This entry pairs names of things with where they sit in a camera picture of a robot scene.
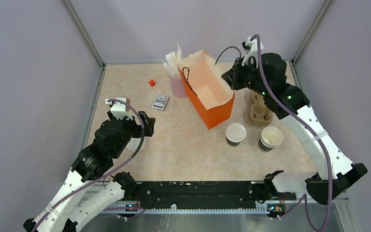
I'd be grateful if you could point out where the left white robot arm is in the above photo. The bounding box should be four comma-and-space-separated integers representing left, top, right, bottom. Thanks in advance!
23, 111, 156, 232

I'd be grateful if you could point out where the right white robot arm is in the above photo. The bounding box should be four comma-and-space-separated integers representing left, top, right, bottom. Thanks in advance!
222, 53, 368, 205

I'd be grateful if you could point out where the black paper coffee cup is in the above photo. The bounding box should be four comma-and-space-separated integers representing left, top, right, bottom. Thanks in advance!
226, 137, 244, 147

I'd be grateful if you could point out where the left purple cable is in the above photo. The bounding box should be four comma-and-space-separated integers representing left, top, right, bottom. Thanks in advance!
30, 98, 145, 232

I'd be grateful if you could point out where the white wrapped straws bundle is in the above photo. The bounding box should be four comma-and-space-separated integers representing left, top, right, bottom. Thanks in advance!
163, 42, 183, 79

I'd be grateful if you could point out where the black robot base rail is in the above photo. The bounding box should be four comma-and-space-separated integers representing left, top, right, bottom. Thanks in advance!
113, 181, 296, 214

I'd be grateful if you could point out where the stack of paper cups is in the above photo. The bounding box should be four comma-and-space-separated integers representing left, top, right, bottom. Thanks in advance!
258, 126, 284, 152

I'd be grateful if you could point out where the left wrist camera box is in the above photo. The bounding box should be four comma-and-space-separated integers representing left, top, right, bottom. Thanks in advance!
105, 99, 134, 120

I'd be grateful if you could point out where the brown pulp cup carrier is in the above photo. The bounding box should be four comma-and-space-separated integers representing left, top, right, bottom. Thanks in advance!
249, 91, 273, 127

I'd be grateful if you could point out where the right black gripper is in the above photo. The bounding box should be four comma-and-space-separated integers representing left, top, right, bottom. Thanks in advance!
221, 56, 269, 97

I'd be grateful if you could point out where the small orange cube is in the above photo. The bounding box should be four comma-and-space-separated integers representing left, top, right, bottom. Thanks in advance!
149, 80, 156, 87

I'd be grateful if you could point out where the orange paper bag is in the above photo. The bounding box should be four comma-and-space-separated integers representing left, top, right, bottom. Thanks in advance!
178, 50, 235, 130

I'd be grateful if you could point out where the stack of white lids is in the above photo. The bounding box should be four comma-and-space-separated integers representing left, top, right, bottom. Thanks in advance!
126, 138, 146, 152

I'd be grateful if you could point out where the blue playing card box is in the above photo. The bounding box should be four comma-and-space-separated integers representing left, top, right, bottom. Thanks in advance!
152, 94, 169, 111

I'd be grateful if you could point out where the pink straw holder cup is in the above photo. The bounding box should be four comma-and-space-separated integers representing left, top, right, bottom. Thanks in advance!
169, 76, 187, 99

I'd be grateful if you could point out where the white plastic cup lid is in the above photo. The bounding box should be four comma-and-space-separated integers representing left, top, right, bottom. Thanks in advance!
225, 123, 247, 143

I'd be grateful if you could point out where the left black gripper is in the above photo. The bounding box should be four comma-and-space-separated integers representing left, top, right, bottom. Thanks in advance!
109, 109, 156, 158

